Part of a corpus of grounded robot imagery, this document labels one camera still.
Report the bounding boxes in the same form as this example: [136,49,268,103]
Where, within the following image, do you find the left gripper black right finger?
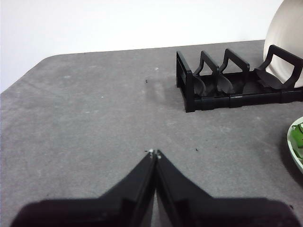
[155,149,299,227]

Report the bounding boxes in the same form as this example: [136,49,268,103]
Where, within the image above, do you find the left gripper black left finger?
[9,151,156,227]

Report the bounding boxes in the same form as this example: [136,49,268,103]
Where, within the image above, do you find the pale green plate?
[286,116,303,175]

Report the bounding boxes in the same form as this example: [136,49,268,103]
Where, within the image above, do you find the black plate rack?
[176,44,303,113]

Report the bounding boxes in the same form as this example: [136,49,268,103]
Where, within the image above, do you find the cream white plate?
[263,0,303,89]

